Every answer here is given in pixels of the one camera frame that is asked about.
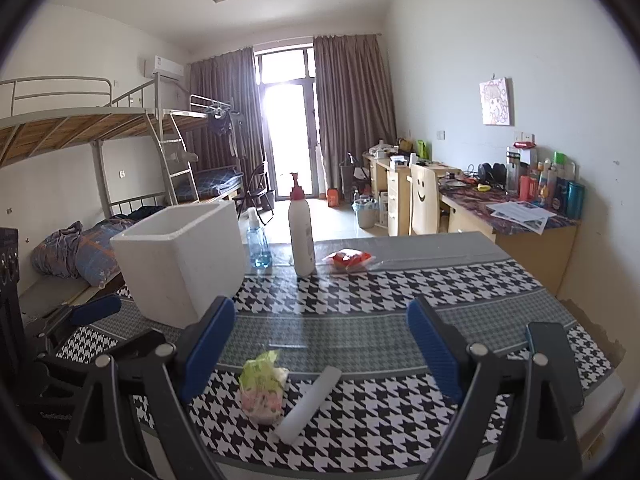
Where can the blue spray bottle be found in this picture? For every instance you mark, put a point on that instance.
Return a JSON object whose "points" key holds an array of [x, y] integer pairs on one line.
{"points": [[259, 250]]}

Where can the row of toiletry bottles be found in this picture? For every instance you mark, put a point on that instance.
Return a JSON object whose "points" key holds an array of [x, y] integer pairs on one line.
{"points": [[550, 185]]}

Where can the orange container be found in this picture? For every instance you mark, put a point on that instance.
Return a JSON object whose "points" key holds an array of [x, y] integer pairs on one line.
{"points": [[333, 197]]}

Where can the blue plaid rolled bedding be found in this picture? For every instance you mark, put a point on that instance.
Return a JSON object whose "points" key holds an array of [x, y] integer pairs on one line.
{"points": [[102, 250]]}

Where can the black headphones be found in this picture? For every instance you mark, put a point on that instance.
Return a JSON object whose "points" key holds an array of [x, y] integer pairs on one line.
{"points": [[490, 172]]}

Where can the large metal bunk bed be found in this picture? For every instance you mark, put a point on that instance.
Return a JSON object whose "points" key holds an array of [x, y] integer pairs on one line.
{"points": [[65, 125]]}

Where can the blue plaid mattress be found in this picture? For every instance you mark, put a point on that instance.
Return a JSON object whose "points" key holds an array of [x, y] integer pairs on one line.
{"points": [[215, 180]]}

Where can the red snack packet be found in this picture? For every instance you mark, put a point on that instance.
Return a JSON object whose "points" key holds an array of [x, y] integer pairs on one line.
{"points": [[347, 259]]}

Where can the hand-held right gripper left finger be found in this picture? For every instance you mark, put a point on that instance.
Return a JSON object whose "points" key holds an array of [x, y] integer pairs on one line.
{"points": [[210, 345]]}

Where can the small metal bunk bed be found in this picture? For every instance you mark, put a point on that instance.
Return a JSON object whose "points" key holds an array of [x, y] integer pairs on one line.
{"points": [[210, 110]]}

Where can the glass balcony door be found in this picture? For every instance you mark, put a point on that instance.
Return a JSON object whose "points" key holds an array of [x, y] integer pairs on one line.
{"points": [[290, 130]]}

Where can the green bag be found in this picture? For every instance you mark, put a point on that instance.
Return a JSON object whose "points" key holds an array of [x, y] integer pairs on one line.
{"points": [[423, 149]]}

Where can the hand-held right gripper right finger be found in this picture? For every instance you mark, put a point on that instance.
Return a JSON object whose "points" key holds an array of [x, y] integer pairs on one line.
{"points": [[435, 345]]}

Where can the white styrofoam box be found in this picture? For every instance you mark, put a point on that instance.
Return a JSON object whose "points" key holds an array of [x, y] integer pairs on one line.
{"points": [[170, 270]]}

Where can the wooden smiley face chair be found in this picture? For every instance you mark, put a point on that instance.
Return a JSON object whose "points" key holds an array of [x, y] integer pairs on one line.
{"points": [[424, 195]]}

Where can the pale plastic bucket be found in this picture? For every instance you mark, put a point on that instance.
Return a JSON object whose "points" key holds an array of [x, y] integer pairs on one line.
{"points": [[365, 214]]}

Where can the white lotion pump bottle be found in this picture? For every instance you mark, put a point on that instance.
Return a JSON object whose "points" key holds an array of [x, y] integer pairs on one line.
{"points": [[301, 240]]}

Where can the pink cartoon wall picture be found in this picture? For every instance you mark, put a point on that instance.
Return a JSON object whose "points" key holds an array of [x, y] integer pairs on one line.
{"points": [[496, 101]]}

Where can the white air conditioner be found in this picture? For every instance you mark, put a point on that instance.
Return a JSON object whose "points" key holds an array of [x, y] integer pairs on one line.
{"points": [[164, 66]]}

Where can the green pink tissue packet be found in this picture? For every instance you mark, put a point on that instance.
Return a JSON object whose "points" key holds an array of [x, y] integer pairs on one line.
{"points": [[260, 390]]}

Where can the dark hanging clothes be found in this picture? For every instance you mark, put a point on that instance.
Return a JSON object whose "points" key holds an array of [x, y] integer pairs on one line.
{"points": [[222, 127]]}

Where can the purple crumpled duvet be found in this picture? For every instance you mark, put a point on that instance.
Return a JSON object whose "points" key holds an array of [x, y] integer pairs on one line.
{"points": [[57, 252]]}

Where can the black folding chair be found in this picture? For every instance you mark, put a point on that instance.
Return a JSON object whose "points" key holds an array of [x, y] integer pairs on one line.
{"points": [[257, 190]]}

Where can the wooden desk with patterned cover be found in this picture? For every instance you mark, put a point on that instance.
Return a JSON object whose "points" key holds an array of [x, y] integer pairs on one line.
{"points": [[525, 250]]}

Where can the white foam roll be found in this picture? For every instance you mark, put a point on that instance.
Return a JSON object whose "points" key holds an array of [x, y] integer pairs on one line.
{"points": [[310, 402]]}

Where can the houndstooth tablecloth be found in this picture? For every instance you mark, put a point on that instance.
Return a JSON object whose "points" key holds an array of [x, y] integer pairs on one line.
{"points": [[380, 290]]}

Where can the white double wall socket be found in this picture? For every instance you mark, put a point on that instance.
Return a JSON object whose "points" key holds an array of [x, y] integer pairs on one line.
{"points": [[524, 137]]}

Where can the brown curtain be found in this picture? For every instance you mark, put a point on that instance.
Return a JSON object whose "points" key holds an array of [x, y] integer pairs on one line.
{"points": [[350, 100], [225, 100]]}

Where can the metal bunk ladder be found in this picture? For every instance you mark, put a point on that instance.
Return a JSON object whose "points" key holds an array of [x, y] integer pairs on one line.
{"points": [[177, 160]]}

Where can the printed paper sheets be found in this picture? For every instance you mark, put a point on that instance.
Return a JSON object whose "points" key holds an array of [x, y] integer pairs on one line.
{"points": [[522, 215]]}

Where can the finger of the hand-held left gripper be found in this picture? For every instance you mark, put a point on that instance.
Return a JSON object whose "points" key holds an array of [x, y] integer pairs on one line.
{"points": [[97, 308]]}

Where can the wooden desk with drawers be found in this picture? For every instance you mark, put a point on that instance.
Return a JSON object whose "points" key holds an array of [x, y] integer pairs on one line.
{"points": [[395, 190]]}

